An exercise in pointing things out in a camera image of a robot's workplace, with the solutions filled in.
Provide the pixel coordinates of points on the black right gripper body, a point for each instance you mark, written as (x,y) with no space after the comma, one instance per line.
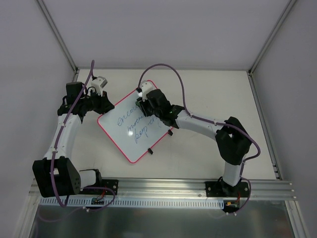
(144,105)

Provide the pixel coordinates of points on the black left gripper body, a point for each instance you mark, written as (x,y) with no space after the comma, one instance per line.
(99,103)

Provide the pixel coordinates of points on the pink framed whiteboard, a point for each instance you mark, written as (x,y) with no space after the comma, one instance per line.
(130,131)

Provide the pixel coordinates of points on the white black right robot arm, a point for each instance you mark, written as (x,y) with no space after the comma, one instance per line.
(231,138)

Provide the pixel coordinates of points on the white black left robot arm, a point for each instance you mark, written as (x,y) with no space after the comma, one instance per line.
(55,173)

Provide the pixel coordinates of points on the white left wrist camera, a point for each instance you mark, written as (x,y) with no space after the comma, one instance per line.
(99,83)

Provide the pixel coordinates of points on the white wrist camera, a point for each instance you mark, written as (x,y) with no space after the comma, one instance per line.
(99,83)
(144,89)

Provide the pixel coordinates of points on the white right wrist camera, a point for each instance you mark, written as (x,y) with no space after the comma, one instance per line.
(144,89)

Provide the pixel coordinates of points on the left aluminium corner post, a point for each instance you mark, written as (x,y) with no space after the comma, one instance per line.
(56,33)

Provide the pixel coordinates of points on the aluminium mounting rail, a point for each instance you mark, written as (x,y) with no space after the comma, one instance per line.
(198,188)

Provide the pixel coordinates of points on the white slotted cable duct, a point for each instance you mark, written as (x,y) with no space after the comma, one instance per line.
(148,203)

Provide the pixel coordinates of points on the aluminium corner frame post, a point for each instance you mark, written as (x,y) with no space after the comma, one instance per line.
(273,33)

